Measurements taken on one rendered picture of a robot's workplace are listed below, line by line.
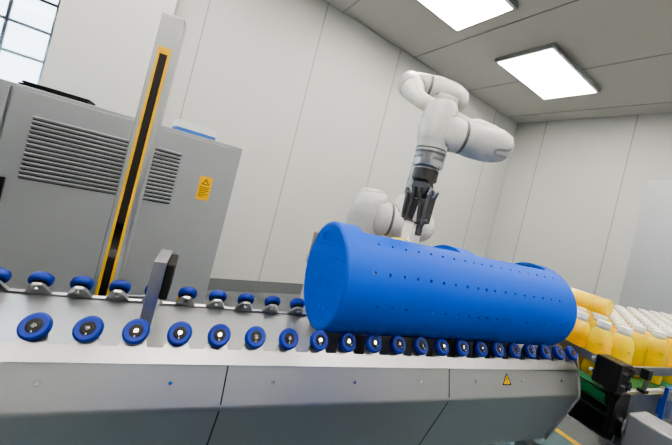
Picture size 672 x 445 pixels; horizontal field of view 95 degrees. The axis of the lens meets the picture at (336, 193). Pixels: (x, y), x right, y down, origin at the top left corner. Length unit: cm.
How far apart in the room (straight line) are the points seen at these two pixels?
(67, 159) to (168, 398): 151
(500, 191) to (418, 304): 564
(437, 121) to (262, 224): 282
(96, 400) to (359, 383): 53
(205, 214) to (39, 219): 76
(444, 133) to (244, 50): 284
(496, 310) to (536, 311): 17
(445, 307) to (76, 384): 78
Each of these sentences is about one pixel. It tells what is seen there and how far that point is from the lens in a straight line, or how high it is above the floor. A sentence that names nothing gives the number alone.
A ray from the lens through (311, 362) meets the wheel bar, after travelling 80.
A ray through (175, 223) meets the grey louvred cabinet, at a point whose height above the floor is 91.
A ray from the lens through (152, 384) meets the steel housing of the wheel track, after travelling 76.
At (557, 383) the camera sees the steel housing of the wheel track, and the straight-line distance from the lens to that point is 142.
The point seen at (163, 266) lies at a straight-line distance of 74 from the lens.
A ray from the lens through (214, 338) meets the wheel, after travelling 73.
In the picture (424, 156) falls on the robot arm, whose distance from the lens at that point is 93.
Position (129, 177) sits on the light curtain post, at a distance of 108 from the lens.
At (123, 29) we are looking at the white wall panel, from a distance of 312.
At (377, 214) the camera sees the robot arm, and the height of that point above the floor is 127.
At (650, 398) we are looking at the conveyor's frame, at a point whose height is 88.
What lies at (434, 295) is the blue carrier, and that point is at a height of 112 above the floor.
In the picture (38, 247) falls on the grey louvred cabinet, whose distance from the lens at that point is 214.
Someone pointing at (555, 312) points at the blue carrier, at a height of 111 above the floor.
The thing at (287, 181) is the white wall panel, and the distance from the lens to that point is 355.
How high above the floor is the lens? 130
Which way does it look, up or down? level
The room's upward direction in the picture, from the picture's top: 14 degrees clockwise
